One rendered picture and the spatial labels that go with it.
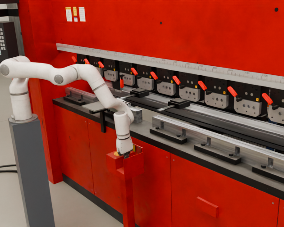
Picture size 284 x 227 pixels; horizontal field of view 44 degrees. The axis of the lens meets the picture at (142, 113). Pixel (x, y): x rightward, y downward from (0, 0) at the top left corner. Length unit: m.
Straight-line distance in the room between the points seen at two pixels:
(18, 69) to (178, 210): 1.36
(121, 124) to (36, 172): 0.78
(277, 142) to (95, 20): 1.57
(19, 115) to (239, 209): 1.50
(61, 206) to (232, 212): 1.77
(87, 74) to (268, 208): 1.23
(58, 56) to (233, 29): 1.95
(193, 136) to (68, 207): 1.54
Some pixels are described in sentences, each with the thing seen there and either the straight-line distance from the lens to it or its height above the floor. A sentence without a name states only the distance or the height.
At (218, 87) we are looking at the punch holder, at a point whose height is 1.28.
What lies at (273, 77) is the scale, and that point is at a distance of 1.79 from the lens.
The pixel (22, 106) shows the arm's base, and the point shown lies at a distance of 2.47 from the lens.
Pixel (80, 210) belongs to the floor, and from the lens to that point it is 3.26.
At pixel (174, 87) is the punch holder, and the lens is 2.22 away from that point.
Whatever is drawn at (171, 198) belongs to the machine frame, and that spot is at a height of 0.50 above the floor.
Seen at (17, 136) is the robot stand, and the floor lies 0.92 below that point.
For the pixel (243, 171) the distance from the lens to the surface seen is 1.94.
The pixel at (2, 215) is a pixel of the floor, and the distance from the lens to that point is 3.44.
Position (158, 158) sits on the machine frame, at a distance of 2.33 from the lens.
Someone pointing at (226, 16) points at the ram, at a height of 1.65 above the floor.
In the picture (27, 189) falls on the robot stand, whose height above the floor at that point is 0.51.
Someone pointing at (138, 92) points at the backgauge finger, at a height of 1.03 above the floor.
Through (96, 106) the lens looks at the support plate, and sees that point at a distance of 2.64.
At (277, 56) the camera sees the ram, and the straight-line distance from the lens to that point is 1.77.
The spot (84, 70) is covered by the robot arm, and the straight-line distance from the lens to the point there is 2.15.
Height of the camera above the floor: 1.78
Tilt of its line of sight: 19 degrees down
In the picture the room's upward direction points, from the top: 3 degrees counter-clockwise
